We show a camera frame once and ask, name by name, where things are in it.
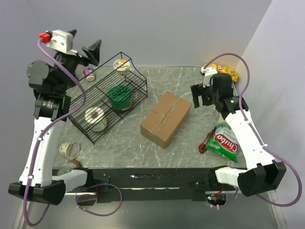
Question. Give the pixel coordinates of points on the white chobani yogurt cup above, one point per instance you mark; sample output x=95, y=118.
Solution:
x=70, y=150

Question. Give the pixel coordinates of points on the orange labelled tin can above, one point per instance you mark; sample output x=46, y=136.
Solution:
x=73, y=164

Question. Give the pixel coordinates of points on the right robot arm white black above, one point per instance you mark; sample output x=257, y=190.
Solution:
x=263, y=173

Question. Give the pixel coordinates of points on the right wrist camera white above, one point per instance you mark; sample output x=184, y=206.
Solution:
x=207, y=72

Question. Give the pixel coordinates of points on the yogurt cup peach label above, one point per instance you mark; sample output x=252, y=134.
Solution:
x=121, y=66

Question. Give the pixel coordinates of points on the green cassava chips bag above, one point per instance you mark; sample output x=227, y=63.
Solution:
x=224, y=142

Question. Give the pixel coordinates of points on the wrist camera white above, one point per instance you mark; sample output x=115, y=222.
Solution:
x=207, y=72
x=60, y=41

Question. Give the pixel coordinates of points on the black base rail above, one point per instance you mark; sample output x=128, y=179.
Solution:
x=144, y=184

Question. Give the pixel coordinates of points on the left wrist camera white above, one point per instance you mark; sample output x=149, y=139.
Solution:
x=60, y=41

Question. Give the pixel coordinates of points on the green lidded jar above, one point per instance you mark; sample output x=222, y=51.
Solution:
x=120, y=98

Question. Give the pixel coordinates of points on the red black utility knife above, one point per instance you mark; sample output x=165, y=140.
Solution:
x=202, y=146

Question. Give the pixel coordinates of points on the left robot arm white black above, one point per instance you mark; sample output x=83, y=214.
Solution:
x=50, y=83

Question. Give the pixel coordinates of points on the black wire rack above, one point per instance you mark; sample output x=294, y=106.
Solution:
x=97, y=95

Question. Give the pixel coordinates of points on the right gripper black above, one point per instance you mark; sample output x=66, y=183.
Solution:
x=198, y=89

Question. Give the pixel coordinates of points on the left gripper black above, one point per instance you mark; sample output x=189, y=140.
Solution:
x=93, y=52

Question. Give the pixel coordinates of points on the yellow lays chips bag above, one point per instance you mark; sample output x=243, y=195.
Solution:
x=224, y=69

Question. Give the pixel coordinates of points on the brown cardboard express box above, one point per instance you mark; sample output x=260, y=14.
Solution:
x=165, y=119

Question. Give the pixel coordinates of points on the small purple yogurt cup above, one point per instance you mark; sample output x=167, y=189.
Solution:
x=89, y=74

